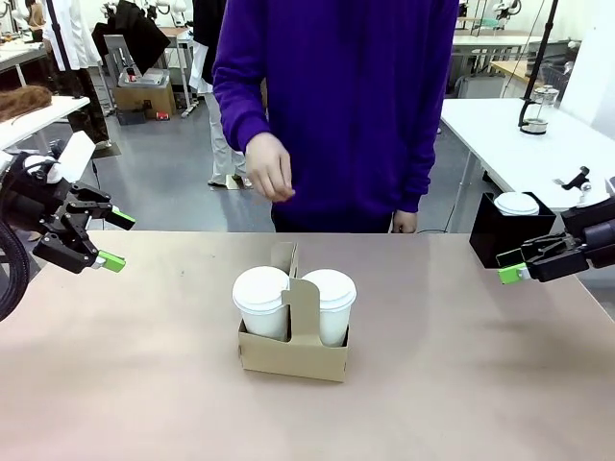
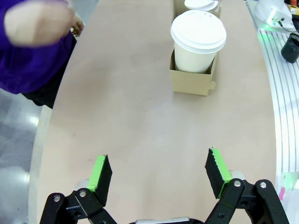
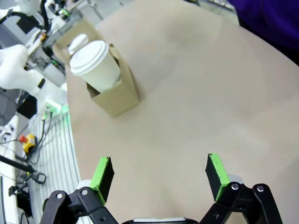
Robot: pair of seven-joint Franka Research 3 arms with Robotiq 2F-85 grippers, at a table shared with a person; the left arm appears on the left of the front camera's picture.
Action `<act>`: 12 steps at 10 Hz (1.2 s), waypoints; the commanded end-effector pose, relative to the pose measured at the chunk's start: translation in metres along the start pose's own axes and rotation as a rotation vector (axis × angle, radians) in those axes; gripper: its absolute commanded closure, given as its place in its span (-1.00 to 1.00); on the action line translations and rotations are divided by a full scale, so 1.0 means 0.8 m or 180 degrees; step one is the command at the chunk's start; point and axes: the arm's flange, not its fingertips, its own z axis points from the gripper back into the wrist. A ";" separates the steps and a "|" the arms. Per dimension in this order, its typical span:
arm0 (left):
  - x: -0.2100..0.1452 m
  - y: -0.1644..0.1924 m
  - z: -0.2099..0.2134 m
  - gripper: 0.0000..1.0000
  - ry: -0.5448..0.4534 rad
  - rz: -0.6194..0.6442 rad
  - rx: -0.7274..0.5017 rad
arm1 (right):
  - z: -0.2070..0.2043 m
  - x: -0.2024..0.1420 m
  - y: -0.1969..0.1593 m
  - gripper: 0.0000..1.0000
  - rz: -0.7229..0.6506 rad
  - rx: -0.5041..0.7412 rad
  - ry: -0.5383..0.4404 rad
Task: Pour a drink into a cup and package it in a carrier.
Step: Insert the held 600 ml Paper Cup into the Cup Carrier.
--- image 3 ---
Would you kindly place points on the white plastic cup lid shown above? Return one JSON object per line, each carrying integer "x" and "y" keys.
{"x": 88, "y": 58}

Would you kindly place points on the white lidded paper cup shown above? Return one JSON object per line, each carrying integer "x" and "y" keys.
{"x": 78, "y": 43}

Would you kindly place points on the black clamp stand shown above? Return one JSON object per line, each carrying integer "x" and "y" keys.
{"x": 21, "y": 166}

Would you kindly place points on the brown cardboard cup carrier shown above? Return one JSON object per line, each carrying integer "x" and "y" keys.
{"x": 121, "y": 102}

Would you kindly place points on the person's purple sweater torso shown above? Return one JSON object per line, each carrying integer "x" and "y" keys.
{"x": 268, "y": 21}

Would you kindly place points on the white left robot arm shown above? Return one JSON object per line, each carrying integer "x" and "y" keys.
{"x": 18, "y": 70}

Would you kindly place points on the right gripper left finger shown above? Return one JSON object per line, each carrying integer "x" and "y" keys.
{"x": 102, "y": 177}

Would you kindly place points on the black equipment box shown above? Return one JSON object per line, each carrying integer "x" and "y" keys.
{"x": 26, "y": 107}

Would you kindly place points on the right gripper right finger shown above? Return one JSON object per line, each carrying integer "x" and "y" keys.
{"x": 217, "y": 177}

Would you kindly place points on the green lit arm base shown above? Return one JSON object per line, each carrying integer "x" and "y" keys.
{"x": 56, "y": 108}

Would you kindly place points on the yellow emergency stop box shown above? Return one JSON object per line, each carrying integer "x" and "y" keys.
{"x": 29, "y": 143}

